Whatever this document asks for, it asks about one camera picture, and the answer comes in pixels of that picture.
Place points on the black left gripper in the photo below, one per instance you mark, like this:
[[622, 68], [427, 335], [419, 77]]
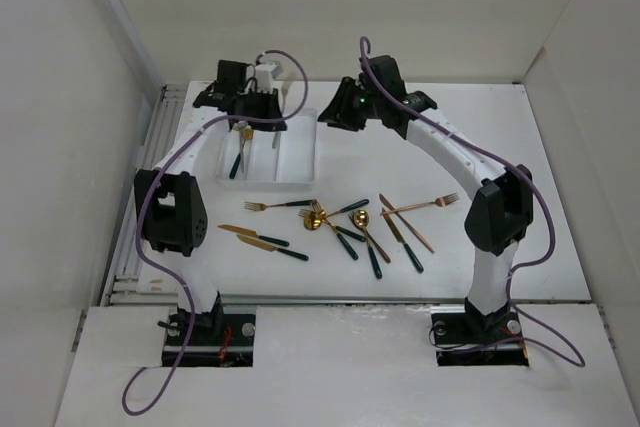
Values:
[[272, 102]]

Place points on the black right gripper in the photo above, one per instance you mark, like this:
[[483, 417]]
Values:
[[338, 112]]

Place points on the gold spoon green handle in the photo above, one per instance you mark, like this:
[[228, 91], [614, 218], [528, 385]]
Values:
[[231, 174], [373, 259]]

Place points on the rose gold knife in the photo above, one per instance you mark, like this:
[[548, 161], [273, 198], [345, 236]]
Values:
[[407, 223]]

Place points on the gold knife green handle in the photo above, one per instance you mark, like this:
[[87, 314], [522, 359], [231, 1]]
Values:
[[272, 248], [253, 234], [398, 236]]

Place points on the silver spoon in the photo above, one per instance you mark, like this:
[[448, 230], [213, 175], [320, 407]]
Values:
[[245, 135]]

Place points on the silver fork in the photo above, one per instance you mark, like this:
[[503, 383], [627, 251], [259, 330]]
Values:
[[284, 88]]

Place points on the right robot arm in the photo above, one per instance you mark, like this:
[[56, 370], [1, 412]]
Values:
[[501, 200]]

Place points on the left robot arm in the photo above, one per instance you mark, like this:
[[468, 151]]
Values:
[[170, 210]]

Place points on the white three-compartment cutlery tray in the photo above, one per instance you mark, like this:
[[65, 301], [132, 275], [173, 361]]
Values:
[[273, 163]]

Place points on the gold spoon in pile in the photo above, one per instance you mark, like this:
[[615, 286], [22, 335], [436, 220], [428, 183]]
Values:
[[351, 207]]

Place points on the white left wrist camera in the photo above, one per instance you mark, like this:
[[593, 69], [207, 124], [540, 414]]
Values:
[[264, 75]]

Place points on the gold fork green handle lower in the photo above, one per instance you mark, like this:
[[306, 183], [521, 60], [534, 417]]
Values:
[[340, 237]]

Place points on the aluminium rail frame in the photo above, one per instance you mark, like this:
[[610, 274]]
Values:
[[155, 134]]

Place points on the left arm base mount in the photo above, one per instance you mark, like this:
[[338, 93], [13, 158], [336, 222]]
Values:
[[220, 339]]

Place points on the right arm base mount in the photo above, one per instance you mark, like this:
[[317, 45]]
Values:
[[458, 345]]

